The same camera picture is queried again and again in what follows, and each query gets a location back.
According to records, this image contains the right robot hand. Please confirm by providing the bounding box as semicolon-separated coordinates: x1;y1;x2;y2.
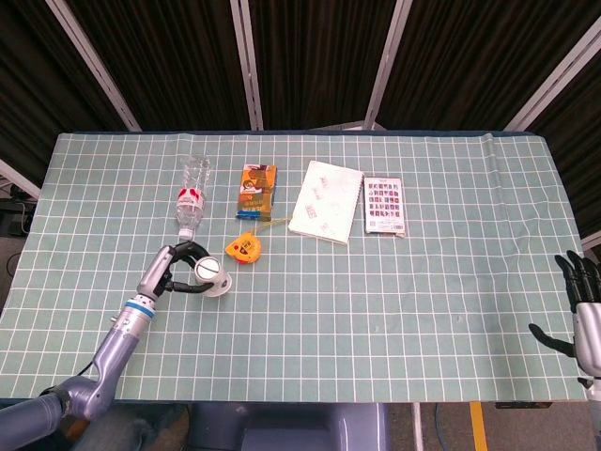
528;249;601;378

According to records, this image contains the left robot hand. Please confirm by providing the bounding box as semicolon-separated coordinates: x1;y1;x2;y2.
136;240;213;303

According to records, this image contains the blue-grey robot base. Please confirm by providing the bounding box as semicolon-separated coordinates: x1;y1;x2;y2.
186;402;392;451

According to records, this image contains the clear plastic water bottle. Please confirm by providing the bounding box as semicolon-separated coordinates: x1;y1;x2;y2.
175;153;212;238

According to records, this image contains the yellow tape measure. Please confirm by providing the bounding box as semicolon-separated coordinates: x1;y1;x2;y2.
223;214;293;267

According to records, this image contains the orange and blue carton box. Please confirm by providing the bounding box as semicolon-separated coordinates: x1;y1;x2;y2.
235;163;278;222

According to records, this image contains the green checked tablecloth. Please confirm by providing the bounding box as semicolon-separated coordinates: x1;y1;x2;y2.
0;131;594;404

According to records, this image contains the white paper booklet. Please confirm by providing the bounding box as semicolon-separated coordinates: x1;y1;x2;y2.
286;160;365;246

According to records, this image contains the white table leg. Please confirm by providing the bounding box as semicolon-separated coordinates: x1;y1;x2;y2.
411;402;425;451

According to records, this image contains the dark pleated screen panel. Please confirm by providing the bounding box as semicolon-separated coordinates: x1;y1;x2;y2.
64;0;254;132
0;0;129;189
245;0;398;131
375;0;601;132

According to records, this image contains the playing card box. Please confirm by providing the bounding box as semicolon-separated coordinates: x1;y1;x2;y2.
362;176;408;240

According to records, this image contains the white screen frame post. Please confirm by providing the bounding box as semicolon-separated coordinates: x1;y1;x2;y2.
362;0;413;132
503;17;601;132
228;0;265;132
45;0;143;132
0;158;42;200

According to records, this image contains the blue floor cable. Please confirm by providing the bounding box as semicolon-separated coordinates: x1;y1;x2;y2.
433;402;448;451

